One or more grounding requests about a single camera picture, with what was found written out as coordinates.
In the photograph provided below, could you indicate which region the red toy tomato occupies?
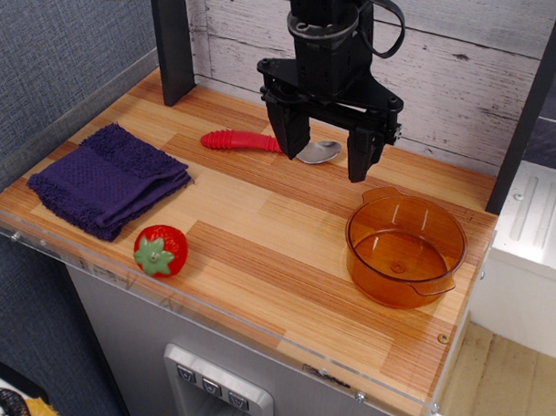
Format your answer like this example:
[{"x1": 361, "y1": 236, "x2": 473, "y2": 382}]
[{"x1": 133, "y1": 224, "x2": 189, "y2": 278}]

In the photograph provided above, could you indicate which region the folded purple towel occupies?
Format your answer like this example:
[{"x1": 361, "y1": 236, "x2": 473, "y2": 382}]
[{"x1": 26, "y1": 123, "x2": 193, "y2": 242}]

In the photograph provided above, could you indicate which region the black braided cable hose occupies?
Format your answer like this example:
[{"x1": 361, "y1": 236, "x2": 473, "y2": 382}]
[{"x1": 0, "y1": 382, "x2": 35, "y2": 416}]

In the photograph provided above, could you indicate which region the black frame post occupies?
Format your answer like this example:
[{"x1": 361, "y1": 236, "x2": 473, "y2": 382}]
[
  {"x1": 486, "y1": 20, "x2": 556, "y2": 214},
  {"x1": 150, "y1": 0, "x2": 195, "y2": 107}
]

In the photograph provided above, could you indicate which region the black right frame post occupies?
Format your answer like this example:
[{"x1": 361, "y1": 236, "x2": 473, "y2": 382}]
[{"x1": 486, "y1": 20, "x2": 556, "y2": 214}]

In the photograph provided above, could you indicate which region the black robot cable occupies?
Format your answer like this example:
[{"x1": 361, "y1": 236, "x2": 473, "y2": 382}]
[{"x1": 353, "y1": 0, "x2": 408, "y2": 60}]

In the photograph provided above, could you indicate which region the orange transparent plastic pot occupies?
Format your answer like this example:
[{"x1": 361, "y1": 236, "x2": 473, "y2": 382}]
[{"x1": 345, "y1": 187, "x2": 467, "y2": 309}]

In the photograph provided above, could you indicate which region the red-handled metal spoon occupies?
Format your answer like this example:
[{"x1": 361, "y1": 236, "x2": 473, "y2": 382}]
[{"x1": 200, "y1": 130, "x2": 342, "y2": 164}]

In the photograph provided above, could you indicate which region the grey cabinet with dispenser panel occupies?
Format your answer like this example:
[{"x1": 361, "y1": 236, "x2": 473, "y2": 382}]
[{"x1": 68, "y1": 267, "x2": 391, "y2": 416}]

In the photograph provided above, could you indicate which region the white appliance at right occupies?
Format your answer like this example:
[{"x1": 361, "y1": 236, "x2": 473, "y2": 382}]
[{"x1": 469, "y1": 161, "x2": 556, "y2": 359}]

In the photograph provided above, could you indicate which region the black left frame post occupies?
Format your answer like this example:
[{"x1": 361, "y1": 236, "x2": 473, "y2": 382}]
[{"x1": 150, "y1": 0, "x2": 195, "y2": 107}]

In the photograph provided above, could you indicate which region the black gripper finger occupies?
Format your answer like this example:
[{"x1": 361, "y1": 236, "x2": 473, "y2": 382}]
[
  {"x1": 347, "y1": 127, "x2": 384, "y2": 182},
  {"x1": 265, "y1": 100, "x2": 310, "y2": 160}
]

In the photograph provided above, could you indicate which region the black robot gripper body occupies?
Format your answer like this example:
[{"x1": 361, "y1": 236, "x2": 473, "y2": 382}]
[{"x1": 257, "y1": 20, "x2": 404, "y2": 144}]

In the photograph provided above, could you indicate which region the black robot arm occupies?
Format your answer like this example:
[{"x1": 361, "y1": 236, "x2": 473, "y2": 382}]
[{"x1": 257, "y1": 0, "x2": 405, "y2": 182}]

